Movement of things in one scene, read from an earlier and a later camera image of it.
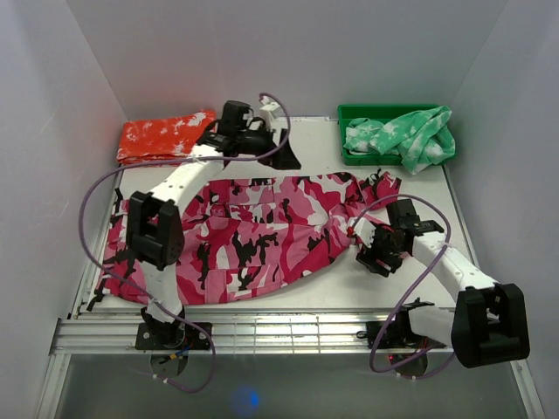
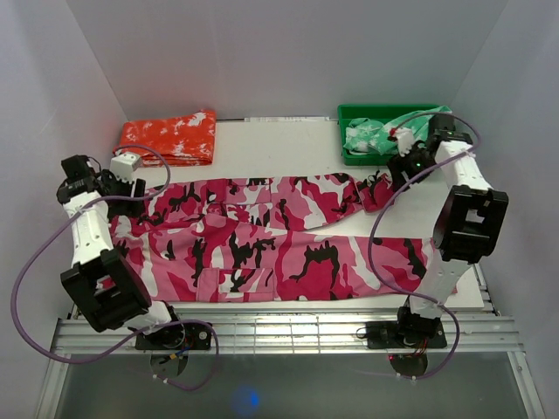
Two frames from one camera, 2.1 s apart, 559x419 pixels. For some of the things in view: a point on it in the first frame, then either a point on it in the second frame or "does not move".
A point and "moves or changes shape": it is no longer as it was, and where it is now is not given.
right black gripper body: [384, 246] -> [412, 164]
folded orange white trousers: [162, 139] does not move
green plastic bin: [379, 113] does not move
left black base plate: [173, 336] does not move
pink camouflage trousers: [247, 235] moves or changes shape
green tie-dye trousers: [420, 138] does not move
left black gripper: [281, 159] -> [128, 209]
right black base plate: [397, 334] does not move
